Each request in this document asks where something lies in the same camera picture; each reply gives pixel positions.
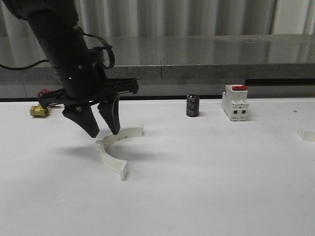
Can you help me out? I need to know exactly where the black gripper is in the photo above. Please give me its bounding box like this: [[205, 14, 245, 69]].
[[38, 62, 138, 138]]

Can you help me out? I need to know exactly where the white half-ring pipe clamp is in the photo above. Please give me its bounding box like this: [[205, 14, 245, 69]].
[[95, 124, 144, 181], [300, 126, 315, 142]]

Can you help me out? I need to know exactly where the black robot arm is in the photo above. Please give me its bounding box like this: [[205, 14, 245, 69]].
[[5, 0, 139, 137]]

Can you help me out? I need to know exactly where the brass valve red handwheel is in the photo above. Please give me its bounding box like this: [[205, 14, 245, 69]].
[[30, 89, 57, 118]]

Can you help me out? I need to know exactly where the black cylindrical capacitor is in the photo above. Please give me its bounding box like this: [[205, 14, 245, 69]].
[[186, 94, 200, 118]]

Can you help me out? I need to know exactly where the grey stone counter ledge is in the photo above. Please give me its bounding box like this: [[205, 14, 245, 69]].
[[0, 35, 315, 83]]

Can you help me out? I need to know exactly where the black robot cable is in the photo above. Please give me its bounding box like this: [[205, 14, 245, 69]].
[[0, 24, 116, 70]]

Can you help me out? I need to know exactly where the white circuit breaker red switch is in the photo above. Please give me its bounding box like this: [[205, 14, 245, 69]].
[[222, 85, 249, 121]]

